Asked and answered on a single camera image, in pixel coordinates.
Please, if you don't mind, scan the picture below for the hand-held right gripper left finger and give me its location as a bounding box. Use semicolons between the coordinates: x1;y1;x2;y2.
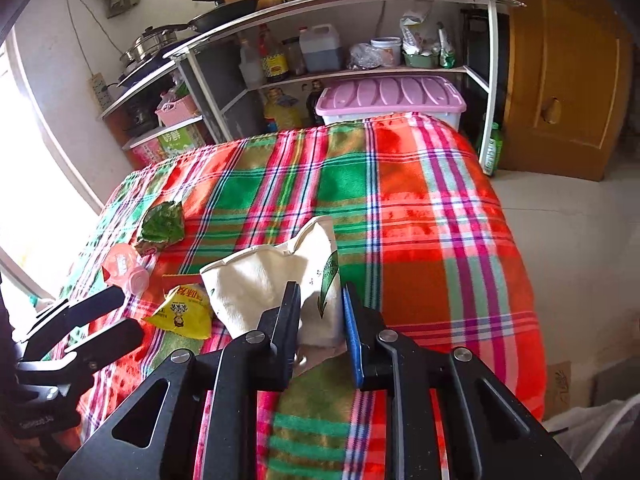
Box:
56;281;302;480

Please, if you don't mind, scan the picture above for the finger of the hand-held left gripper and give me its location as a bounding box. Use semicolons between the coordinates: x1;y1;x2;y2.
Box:
22;286;126;348
20;319;146;398

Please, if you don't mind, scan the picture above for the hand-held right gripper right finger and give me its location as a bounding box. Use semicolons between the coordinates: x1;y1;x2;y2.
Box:
341;282;583;480

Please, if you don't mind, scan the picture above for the beige paper bag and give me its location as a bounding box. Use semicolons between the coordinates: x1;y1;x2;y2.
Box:
200;215;346;348

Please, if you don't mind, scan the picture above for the white trash bin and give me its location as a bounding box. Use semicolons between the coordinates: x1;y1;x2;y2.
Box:
545;395;640;480

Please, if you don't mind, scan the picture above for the yellow snack packet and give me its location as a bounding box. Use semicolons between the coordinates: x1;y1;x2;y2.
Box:
141;284;215;341

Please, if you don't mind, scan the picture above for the green leaf-shaped wrapper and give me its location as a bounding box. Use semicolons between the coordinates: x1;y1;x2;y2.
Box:
132;200;185;256

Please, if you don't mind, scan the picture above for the plaid blanket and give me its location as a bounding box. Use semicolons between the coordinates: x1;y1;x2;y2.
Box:
50;112;548;480

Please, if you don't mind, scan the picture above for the window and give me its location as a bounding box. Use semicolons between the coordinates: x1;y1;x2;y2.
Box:
0;25;106;301

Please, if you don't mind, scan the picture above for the cardboard piece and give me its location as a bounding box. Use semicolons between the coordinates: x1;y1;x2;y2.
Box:
542;360;573;421

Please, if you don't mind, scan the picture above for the pink plastic basket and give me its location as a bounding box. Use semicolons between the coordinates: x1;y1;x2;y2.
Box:
156;95;200;128

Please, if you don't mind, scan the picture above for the white power strip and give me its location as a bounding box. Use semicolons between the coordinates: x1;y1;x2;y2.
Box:
89;74;112;111

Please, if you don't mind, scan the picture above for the small grey shelf unit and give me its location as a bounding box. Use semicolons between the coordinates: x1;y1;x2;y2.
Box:
97;55;221;166

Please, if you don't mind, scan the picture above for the yellow cooking oil bottle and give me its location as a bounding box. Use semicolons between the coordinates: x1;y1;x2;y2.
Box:
262;87;303;133

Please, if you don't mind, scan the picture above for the black induction stove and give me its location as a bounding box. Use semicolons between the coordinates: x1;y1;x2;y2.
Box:
117;57;176;88

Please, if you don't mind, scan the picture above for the pink-lid storage box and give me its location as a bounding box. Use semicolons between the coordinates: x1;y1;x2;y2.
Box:
315;75;467;133

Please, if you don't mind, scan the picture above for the steel pot with lid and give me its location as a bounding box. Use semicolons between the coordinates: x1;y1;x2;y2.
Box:
120;27;178;68

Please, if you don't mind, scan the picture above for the clear plastic bottle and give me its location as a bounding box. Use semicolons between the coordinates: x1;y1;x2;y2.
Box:
239;40;265;88

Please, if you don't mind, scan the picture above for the soy sauce bottle yellow label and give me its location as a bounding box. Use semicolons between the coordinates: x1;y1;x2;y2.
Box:
257;25;291;83

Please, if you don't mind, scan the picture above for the small glass jar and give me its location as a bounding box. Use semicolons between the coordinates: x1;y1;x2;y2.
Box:
282;36;307;77

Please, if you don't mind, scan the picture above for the crumpled clear plastic bag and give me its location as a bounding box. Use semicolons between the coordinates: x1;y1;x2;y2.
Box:
347;42;383;71

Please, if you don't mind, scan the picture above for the white plastic tub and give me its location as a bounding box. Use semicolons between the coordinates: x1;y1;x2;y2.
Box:
370;36;403;67

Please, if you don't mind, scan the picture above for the dark liquid plastic jug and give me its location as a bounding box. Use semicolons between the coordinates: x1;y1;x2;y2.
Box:
299;23;345;73

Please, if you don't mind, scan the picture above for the printed food bag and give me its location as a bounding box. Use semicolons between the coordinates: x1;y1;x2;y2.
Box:
399;7;441;56

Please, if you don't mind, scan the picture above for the black frying pan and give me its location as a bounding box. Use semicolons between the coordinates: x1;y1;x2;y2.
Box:
187;0;261;33

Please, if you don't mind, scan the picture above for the large grey shelf unit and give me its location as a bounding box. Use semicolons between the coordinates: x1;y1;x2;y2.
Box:
165;0;526;176

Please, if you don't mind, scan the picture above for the wooden door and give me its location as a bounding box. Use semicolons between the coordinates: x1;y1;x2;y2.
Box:
500;0;640;183

